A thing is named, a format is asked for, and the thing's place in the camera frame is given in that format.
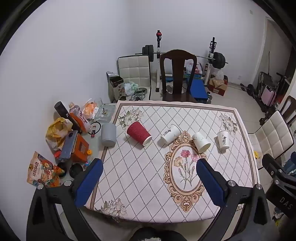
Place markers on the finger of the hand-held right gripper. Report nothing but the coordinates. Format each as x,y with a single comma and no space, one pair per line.
271,165

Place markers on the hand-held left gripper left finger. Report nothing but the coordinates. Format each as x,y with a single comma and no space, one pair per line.
89,183

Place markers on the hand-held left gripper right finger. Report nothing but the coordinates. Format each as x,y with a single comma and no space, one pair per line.
210,183

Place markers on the white speckled paper cup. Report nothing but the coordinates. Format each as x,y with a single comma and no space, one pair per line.
200,141

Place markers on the white cup with red print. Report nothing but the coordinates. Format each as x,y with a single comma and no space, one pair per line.
223,141

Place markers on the white cup with black print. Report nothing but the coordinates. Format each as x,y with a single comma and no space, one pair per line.
170,136

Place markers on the red ribbed paper cup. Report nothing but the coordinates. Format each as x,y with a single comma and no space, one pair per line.
137,132

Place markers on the yellow toy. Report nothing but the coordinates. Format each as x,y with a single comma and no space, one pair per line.
256,154

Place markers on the blue cloth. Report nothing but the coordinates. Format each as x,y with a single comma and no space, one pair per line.
290,166

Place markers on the black round lid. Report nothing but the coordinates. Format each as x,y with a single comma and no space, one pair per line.
75,170

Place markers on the white cushioned chair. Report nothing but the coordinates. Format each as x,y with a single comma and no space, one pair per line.
270,136
135,71

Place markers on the orange box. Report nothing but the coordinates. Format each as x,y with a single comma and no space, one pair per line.
81,149

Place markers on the blue-grey smartphone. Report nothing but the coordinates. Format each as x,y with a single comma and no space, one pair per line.
69,143

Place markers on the colourful snack packet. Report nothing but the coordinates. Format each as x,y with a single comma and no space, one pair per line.
42,171

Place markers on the red lighter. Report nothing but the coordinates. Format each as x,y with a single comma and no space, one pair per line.
93,132

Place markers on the grey cylindrical container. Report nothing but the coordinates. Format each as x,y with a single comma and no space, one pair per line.
108,135

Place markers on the floral printed tablecloth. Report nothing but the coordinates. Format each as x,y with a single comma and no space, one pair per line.
143,173

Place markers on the dark wooden chair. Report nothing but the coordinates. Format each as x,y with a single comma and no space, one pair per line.
178,76
290,109

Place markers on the yellow plastic bag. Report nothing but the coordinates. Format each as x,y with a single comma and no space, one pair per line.
56,132

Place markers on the plastic drink bottle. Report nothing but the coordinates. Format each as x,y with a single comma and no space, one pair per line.
79,115

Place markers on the pink suitcase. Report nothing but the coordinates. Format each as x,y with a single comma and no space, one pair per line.
269,95

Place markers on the glass ashtray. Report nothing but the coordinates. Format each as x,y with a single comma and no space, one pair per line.
104,114

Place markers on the dark clothing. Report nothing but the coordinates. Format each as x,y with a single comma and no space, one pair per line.
159,234

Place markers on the orange snack bag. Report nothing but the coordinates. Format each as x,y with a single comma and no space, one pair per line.
89,109

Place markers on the black cylindrical flask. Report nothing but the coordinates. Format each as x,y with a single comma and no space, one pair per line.
62,110

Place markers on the black dumbbell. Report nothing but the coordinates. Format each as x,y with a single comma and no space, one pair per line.
247,88

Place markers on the clear drinking glass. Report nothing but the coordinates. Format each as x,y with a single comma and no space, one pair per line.
98,102

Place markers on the folded black stroller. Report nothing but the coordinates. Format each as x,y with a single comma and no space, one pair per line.
266,80

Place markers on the blue weight bench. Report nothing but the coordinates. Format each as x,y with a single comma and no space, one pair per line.
197,90

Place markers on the open cardboard box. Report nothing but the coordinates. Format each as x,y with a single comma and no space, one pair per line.
218,85

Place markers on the brown printed carton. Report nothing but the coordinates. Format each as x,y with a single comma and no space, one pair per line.
116,90

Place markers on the pale green plastic bag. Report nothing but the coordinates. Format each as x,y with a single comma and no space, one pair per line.
130,88

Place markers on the white and red plastic bag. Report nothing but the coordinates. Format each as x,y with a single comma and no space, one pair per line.
194,68

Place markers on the barbell with black plates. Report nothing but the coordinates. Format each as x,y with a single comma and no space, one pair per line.
218,59

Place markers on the white squat rack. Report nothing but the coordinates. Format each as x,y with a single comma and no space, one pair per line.
158,69

